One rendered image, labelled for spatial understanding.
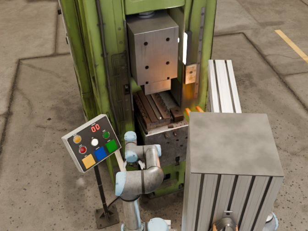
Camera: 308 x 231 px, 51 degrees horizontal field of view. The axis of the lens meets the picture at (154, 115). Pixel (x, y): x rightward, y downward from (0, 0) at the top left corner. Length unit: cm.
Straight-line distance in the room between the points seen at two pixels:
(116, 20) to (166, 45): 36
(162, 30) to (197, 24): 35
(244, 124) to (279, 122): 317
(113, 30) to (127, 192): 107
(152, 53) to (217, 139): 128
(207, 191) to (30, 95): 399
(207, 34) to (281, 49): 329
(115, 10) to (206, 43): 76
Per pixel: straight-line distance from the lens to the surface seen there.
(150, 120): 255
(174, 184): 317
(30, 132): 416
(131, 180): 158
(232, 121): 103
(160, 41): 213
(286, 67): 521
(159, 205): 321
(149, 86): 230
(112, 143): 234
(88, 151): 227
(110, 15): 211
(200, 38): 243
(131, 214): 176
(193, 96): 272
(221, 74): 123
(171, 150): 275
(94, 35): 215
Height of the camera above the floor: 272
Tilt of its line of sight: 42 degrees down
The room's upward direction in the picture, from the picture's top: 2 degrees counter-clockwise
